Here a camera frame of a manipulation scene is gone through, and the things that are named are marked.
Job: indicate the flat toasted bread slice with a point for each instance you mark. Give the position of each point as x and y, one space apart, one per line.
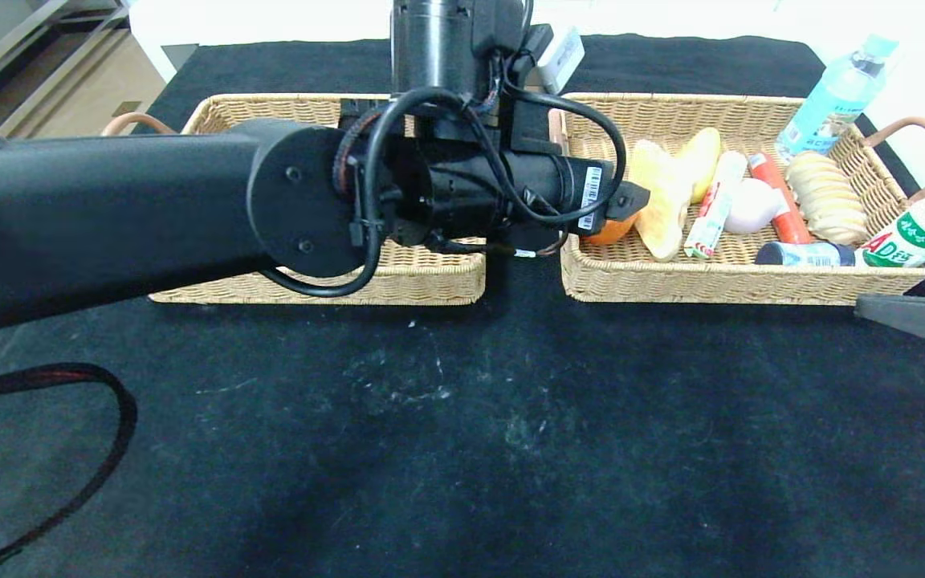
663 217

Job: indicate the black table cloth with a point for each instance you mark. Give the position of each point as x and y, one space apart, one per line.
511 441

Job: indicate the white milk bottle green label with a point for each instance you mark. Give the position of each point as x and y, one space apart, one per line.
908 237

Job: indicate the yellow pear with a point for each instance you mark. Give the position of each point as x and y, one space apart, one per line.
703 156

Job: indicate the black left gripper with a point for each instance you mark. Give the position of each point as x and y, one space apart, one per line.
593 196

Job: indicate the clear water bottle blue label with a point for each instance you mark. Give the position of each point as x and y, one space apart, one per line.
832 100

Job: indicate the wicker basket holding toiletries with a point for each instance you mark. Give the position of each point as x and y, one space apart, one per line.
430 277

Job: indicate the white table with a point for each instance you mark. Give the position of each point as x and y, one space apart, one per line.
270 20

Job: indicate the wicker basket holding food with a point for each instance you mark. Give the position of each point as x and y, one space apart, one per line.
735 273

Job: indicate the orange tangerine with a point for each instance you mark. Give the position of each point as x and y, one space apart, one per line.
611 233

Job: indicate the small dark blue bottle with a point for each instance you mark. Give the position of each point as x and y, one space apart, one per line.
804 254

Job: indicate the ridged bread roll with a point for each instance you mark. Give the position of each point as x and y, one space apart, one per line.
828 201

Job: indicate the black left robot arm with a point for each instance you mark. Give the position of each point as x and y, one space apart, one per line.
109 217

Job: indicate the low dark shelf unit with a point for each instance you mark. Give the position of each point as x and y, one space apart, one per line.
53 48

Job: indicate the pale purple round bun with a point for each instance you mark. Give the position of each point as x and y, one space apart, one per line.
751 207

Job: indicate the red strawberry candy stick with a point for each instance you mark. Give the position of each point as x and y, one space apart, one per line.
715 205

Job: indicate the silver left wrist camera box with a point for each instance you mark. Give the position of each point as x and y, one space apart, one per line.
563 60

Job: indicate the orange sausage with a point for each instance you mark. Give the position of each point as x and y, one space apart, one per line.
784 213

